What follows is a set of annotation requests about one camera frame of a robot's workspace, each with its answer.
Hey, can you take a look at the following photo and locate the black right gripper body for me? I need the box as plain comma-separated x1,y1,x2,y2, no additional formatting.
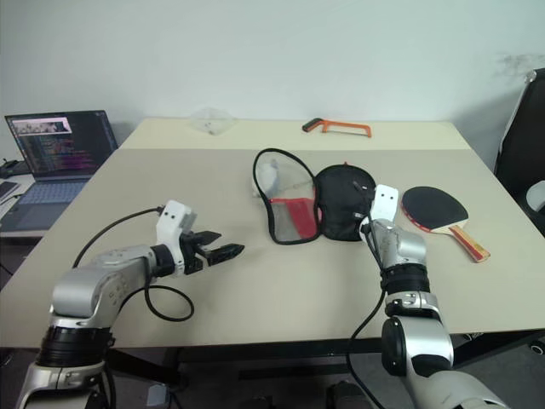
356,187,376,222

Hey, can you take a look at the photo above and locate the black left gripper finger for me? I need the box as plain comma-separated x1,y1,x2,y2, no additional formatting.
192,229,224,249
206,243,247,268

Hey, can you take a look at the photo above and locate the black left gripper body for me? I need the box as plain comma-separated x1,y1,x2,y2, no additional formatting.
179,230,215,276

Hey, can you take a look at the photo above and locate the black mesh paddle case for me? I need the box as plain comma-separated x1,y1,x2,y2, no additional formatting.
253,147,380,246

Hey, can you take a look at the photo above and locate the black rubber table tennis paddle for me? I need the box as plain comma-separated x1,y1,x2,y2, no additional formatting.
401,186,491,263

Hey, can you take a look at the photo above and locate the orange hacksaw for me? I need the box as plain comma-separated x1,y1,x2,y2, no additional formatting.
301,118,373,140

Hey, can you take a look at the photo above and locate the white crumpled cloth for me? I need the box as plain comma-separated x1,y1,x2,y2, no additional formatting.
250,159,283,199

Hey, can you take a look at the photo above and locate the clear plastic bag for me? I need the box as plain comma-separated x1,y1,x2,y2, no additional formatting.
189,106,238,136

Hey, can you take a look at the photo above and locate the black office chair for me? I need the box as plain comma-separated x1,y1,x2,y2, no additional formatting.
493,67,545,239

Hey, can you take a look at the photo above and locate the white chair armrest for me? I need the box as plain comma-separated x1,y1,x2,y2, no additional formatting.
525,181,545,212

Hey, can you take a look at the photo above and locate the open blue laptop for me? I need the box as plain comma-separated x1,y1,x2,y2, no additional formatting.
0,109,119,233

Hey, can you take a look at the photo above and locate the dark rounded shape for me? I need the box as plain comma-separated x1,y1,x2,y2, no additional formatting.
325,381,368,409

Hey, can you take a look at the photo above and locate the black chair base leg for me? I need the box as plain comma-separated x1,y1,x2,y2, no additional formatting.
450,328,545,368

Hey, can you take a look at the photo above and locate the black desk device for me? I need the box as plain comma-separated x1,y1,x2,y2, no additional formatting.
0,159,27,179

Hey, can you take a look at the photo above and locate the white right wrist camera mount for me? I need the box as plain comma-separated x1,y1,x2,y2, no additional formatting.
369,183,402,225

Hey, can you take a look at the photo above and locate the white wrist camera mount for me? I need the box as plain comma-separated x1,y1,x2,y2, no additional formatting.
369,183,402,225
153,199,199,274

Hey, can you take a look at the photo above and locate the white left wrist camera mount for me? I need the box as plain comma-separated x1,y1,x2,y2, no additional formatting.
153,199,199,274

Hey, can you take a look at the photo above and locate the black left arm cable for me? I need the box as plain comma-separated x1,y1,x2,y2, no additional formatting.
71,206,195,321

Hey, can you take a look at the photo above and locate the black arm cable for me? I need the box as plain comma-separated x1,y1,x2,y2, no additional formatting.
71,206,195,321
345,216,391,409

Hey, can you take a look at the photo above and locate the black table frame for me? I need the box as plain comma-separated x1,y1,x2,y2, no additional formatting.
106,331,384,387

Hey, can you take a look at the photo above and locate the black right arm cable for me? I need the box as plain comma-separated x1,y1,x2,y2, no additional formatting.
345,216,391,409

